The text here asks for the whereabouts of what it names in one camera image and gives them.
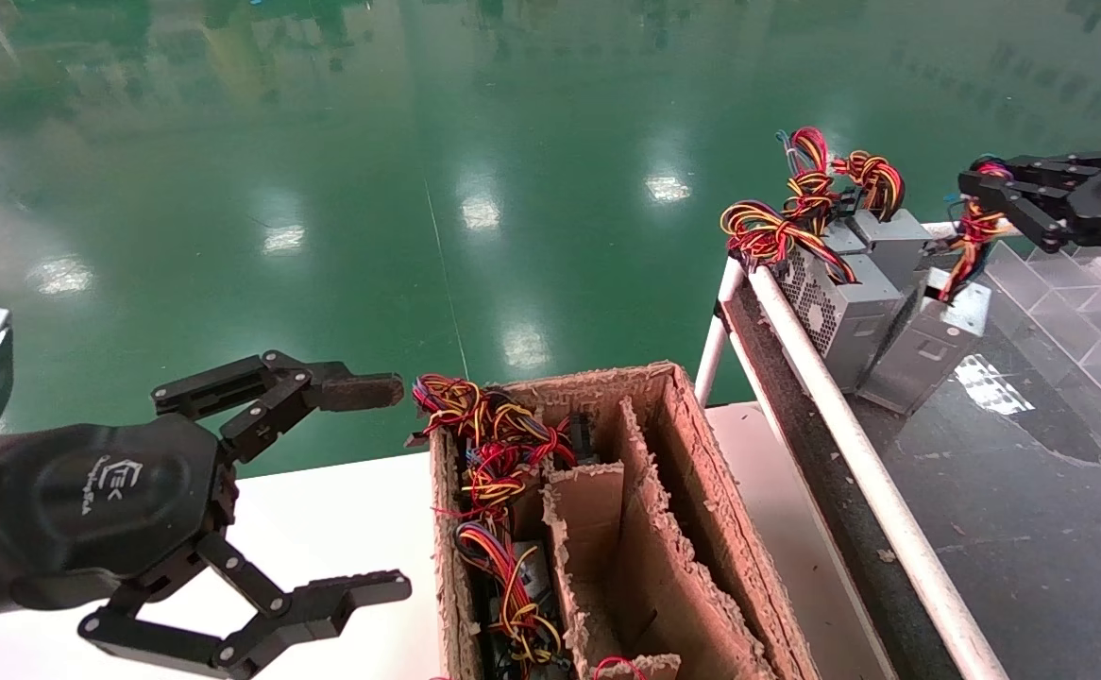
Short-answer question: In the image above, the long white frame pipe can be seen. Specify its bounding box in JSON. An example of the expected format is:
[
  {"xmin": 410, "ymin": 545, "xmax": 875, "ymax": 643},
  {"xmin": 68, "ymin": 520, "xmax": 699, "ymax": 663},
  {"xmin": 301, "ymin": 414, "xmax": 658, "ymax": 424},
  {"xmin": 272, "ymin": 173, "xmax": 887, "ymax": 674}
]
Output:
[{"xmin": 747, "ymin": 267, "xmax": 1012, "ymax": 680}]

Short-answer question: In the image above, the perforated grey power supply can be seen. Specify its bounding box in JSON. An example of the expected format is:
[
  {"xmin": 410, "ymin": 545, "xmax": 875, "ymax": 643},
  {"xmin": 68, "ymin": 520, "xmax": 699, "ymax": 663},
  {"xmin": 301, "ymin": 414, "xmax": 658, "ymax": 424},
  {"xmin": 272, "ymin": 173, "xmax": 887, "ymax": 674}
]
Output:
[{"xmin": 720, "ymin": 196, "xmax": 910, "ymax": 393}]

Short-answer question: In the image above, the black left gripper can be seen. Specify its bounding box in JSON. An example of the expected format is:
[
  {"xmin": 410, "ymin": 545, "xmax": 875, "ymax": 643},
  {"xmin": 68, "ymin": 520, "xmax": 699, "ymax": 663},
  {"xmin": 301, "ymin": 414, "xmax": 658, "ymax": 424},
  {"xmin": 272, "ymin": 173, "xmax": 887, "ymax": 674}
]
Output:
[{"xmin": 0, "ymin": 349, "xmax": 413, "ymax": 680}]

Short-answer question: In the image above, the clear acrylic divider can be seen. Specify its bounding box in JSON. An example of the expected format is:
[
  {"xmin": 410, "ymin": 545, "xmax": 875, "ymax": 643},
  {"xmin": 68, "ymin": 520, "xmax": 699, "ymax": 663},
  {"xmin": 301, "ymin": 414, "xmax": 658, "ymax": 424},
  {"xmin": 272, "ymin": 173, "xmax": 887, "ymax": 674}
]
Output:
[{"xmin": 985, "ymin": 241, "xmax": 1101, "ymax": 435}]

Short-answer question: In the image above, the red wire bundle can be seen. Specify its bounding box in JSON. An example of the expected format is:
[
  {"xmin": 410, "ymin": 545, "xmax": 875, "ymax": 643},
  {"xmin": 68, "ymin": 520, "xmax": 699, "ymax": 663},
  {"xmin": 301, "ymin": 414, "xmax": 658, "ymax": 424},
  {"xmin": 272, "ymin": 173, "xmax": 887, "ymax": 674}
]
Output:
[{"xmin": 591, "ymin": 654, "xmax": 651, "ymax": 680}]

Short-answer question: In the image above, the grey power supply with wires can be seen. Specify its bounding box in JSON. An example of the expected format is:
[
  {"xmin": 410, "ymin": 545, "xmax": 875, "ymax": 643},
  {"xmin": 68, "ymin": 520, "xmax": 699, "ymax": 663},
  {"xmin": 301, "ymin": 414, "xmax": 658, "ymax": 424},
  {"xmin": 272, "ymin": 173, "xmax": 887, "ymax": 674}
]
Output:
[
  {"xmin": 777, "ymin": 127, "xmax": 934, "ymax": 289},
  {"xmin": 857, "ymin": 159, "xmax": 1016, "ymax": 415},
  {"xmin": 456, "ymin": 521, "xmax": 570, "ymax": 680},
  {"xmin": 409, "ymin": 375, "xmax": 578, "ymax": 520}
]

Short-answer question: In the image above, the white frame leg pipe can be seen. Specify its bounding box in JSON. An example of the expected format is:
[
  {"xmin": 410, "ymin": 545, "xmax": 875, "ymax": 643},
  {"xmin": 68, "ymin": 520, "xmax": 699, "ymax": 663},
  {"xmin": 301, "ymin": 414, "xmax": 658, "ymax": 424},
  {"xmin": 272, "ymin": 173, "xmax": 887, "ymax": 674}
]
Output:
[{"xmin": 697, "ymin": 257, "xmax": 746, "ymax": 407}]

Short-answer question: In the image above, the brown cardboard box with dividers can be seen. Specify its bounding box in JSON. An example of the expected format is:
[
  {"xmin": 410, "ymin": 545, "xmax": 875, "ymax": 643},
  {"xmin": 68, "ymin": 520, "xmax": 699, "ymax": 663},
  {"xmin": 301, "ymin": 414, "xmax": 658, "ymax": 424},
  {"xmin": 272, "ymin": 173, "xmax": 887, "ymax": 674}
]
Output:
[{"xmin": 430, "ymin": 361, "xmax": 821, "ymax": 680}]

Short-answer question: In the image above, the black cable connector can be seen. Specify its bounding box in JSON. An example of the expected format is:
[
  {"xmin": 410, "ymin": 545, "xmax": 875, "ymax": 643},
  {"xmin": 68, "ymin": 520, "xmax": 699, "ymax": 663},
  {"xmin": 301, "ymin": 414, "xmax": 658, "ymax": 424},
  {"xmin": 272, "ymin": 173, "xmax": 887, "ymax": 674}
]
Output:
[{"xmin": 567, "ymin": 414, "xmax": 603, "ymax": 464}]

